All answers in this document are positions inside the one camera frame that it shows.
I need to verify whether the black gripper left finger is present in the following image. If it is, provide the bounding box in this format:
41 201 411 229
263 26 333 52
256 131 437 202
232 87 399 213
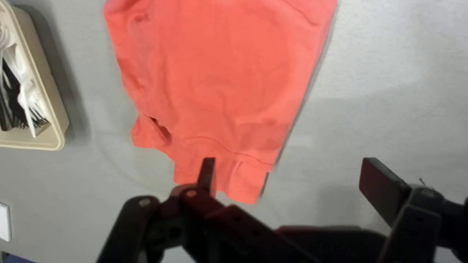
181 157 216 197

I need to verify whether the white plastic fork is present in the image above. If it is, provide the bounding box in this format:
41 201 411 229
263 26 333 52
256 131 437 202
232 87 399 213
0 15 49 138

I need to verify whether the red shirt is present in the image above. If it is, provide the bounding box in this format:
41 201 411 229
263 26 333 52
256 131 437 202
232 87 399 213
104 0 338 202

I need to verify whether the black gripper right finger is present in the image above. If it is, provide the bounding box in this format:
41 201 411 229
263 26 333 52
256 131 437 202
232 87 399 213
358 157 443 229

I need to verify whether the black cutlery in tray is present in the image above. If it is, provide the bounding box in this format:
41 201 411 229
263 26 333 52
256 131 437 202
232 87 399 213
0 59 48 134

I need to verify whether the beige plastic tray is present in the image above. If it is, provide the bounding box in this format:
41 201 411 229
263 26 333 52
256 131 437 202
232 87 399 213
0 0 68 150

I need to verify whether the white paper sheet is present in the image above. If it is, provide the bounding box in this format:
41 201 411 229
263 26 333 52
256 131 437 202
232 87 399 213
0 202 11 240

